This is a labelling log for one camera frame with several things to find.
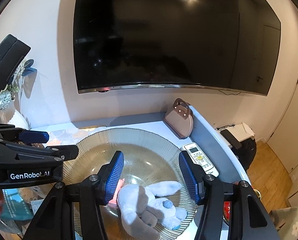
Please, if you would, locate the pink soft pack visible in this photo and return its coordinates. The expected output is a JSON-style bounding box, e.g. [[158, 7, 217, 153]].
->
[[108, 178, 125, 209]]

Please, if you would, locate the white bunny plush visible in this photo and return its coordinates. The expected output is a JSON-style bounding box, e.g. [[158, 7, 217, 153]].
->
[[116, 181, 188, 239]]

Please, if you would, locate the white remote control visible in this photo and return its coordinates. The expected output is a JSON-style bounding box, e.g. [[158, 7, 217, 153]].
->
[[182, 142, 219, 177]]

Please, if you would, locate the white ribbed vase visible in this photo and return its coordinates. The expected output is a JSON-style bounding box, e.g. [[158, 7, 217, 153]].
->
[[8, 110, 30, 129]]

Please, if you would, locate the ribbed glass plate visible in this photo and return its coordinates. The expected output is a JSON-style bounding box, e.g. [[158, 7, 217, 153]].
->
[[63, 128, 197, 239]]

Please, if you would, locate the patterned table mat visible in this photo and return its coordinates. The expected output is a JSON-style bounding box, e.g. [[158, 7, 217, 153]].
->
[[35, 126, 107, 147]]

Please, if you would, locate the red ornament jar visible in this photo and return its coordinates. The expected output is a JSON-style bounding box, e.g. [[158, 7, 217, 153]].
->
[[223, 201, 231, 225]]

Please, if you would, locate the brown handbag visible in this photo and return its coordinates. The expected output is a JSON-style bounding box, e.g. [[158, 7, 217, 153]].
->
[[164, 98, 193, 139]]

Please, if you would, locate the black bag on floor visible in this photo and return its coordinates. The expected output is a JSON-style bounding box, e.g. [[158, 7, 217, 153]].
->
[[220, 129, 257, 171]]

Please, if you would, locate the artificial flower bouquet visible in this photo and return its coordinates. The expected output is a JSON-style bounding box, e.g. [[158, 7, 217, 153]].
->
[[0, 59, 37, 112]]

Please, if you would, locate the white door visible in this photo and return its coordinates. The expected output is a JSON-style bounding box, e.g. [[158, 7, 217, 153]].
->
[[267, 76, 298, 173]]

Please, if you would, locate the black television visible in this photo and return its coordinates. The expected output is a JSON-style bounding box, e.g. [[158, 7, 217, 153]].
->
[[73, 0, 281, 95]]

